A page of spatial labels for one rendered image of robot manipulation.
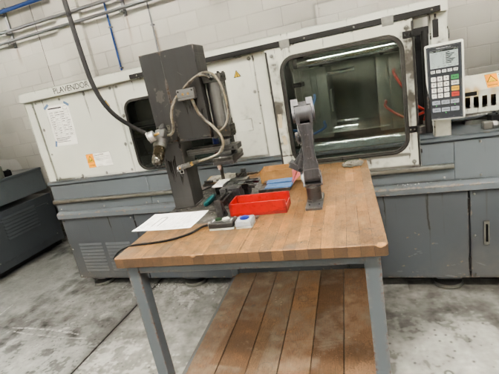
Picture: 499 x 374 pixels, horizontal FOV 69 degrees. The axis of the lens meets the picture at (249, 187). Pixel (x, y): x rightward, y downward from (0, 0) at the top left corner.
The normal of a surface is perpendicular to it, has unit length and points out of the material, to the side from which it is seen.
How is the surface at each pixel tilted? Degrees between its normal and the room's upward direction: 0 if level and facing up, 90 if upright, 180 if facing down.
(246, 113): 90
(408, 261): 90
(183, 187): 90
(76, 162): 90
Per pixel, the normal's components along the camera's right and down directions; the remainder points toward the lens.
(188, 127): -0.24, 0.30
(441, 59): -0.46, 0.43
